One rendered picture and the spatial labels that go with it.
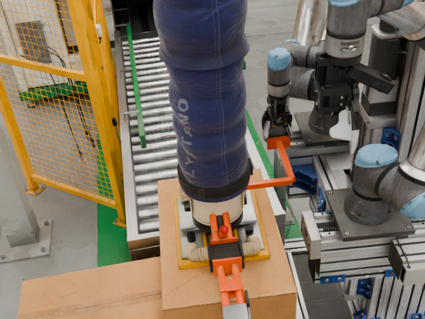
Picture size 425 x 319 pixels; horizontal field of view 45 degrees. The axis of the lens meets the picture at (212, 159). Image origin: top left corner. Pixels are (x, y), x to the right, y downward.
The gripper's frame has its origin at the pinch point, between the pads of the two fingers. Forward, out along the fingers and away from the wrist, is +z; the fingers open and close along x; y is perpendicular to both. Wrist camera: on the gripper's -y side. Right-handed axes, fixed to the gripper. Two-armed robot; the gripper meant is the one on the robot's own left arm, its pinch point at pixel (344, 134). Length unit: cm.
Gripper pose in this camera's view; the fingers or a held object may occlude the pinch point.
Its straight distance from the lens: 117.8
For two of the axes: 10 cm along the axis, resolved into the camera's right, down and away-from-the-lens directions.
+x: 0.8, 6.0, -8.0
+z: 0.6, 7.9, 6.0
